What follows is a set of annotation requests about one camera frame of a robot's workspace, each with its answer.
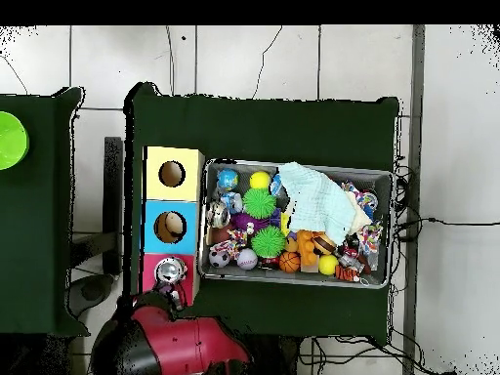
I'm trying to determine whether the crushed silver can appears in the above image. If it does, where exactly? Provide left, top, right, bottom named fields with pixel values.
left=153, top=255, right=188, bottom=285
left=205, top=200, right=231, bottom=229

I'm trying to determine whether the wooden three-hole box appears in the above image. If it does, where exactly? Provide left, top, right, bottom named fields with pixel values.
left=140, top=146, right=205, bottom=308

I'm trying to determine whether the shallow mesh bin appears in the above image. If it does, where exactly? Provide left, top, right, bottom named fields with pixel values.
left=197, top=157, right=394, bottom=290

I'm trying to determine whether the green spiky ball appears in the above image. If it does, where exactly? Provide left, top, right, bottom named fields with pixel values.
left=241, top=187, right=277, bottom=220
left=250, top=225, right=287, bottom=259

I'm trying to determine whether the yellow ball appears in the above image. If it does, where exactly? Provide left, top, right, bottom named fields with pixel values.
left=248, top=170, right=271, bottom=190
left=317, top=254, right=340, bottom=276

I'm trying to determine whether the blue globe ball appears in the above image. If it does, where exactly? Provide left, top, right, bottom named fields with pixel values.
left=216, top=168, right=239, bottom=191

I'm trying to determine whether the mint waffle cloth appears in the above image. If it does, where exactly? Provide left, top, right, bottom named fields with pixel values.
left=277, top=161, right=355, bottom=246

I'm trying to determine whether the small orange basketball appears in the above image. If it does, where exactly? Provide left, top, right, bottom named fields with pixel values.
left=278, top=251, right=301, bottom=273

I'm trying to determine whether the cream cloth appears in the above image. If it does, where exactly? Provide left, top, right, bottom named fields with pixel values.
left=346, top=190, right=372, bottom=236

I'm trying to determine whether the tiger plush toy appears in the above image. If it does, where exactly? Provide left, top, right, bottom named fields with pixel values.
left=334, top=265, right=360, bottom=283

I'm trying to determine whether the black flat panel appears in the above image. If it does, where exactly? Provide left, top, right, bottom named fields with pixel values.
left=103, top=136, right=124, bottom=274

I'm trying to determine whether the grey stand base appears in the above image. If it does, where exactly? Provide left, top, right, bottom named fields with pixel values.
left=67, top=272, right=116, bottom=317

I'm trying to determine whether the dark green side tablecloth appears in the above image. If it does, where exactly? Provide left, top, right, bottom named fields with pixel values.
left=0, top=86, right=91, bottom=339

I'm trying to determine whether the lime green bowl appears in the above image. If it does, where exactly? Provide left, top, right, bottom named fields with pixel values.
left=0, top=110, right=31, bottom=171

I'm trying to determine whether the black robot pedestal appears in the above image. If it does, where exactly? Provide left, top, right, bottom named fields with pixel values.
left=249, top=335, right=302, bottom=375

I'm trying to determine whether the black power cable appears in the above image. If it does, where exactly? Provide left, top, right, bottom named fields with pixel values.
left=394, top=217, right=500, bottom=228

